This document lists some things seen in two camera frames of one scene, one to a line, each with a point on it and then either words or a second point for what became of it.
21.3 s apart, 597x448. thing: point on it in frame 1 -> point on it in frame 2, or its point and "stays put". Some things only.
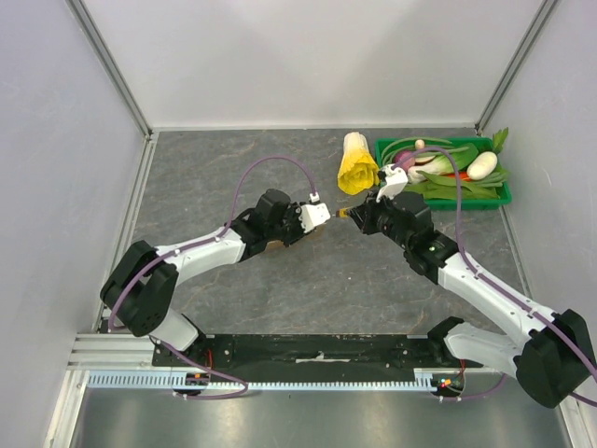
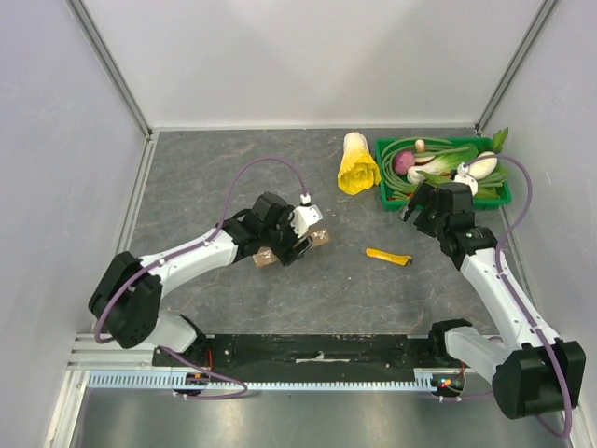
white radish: [482, 165] stays put
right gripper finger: [363, 208] -> [422, 192]
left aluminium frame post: [111, 66] stays put
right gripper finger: [359, 216] -> [405, 211]
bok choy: [465, 153] stays put
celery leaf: [498, 138] stays put
